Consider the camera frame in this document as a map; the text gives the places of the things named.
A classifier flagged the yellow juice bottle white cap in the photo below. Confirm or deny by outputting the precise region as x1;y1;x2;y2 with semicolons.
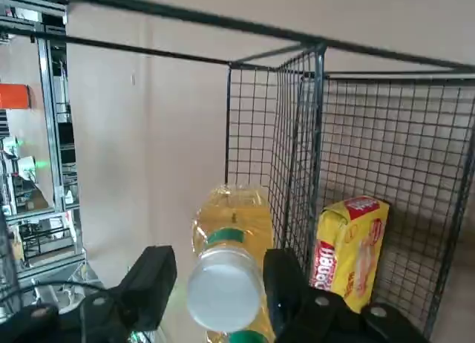
186;183;278;343

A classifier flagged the black wire shelf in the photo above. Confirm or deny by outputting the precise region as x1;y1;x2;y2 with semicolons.
33;0;475;343

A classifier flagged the aluminium frame rack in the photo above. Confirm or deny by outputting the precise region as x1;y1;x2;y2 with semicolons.
0;0;88;284

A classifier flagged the yellow biscuit packet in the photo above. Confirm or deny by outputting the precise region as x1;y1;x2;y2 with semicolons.
309;195;391;315

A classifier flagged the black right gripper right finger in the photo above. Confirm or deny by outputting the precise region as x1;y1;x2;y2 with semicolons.
261;248;439;343

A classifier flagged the orange box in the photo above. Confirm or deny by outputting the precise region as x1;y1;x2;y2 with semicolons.
0;83;30;109

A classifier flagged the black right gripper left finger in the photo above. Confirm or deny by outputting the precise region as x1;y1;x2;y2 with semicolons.
0;246;177;343

